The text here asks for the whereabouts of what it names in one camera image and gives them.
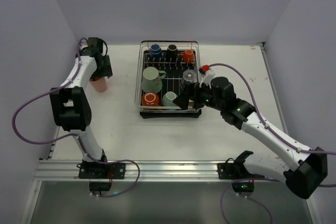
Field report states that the tall mint green mug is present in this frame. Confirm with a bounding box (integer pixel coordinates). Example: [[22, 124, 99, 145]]
[[141, 67, 167, 93]]

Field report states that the small mint green cup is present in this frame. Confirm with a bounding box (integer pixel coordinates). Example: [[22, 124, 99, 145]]
[[162, 91, 177, 107]]

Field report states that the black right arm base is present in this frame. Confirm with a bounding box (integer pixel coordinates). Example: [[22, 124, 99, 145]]
[[217, 158, 255, 196]]

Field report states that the small orange cup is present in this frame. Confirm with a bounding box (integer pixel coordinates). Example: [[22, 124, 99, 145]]
[[180, 49, 195, 64]]

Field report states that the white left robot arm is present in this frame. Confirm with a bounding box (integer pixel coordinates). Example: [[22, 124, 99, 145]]
[[49, 37, 113, 163]]

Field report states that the clear glass tumbler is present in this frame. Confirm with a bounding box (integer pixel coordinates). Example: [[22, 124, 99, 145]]
[[180, 69, 197, 90]]

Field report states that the black drip tray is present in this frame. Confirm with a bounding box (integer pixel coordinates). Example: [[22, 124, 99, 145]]
[[135, 47, 202, 119]]

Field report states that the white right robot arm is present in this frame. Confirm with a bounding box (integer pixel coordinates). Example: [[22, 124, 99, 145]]
[[174, 77, 328, 199]]

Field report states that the pink plastic tumbler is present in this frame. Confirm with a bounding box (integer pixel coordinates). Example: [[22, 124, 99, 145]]
[[90, 77, 107, 93]]

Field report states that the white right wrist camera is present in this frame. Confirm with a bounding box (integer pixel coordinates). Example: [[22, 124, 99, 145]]
[[199, 65, 215, 88]]

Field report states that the black ceramic mug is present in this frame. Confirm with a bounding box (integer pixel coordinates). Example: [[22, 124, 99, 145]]
[[166, 44, 177, 59]]

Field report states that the red orange glazed cup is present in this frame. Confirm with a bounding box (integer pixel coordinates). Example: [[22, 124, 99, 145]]
[[141, 92, 160, 106]]

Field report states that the chrome wire dish rack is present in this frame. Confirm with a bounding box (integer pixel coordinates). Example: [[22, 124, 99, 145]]
[[135, 40, 202, 119]]

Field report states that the white and brown cup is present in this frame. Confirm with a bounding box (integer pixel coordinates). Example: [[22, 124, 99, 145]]
[[188, 100, 195, 109]]

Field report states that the blue ceramic mug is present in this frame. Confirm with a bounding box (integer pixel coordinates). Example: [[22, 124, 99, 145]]
[[150, 44, 162, 60]]

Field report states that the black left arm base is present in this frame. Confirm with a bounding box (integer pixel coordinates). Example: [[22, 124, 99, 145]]
[[77, 161, 126, 195]]

